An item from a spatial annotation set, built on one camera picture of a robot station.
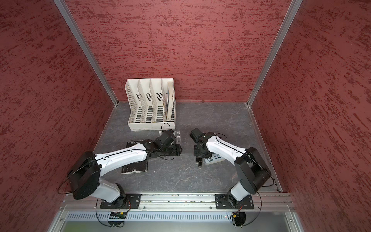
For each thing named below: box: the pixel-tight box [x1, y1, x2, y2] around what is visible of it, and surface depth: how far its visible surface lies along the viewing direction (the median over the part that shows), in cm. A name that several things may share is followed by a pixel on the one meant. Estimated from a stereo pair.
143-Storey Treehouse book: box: [204, 153, 226, 165], surface depth 89 cm
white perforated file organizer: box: [124, 78, 176, 132], surface depth 106 cm
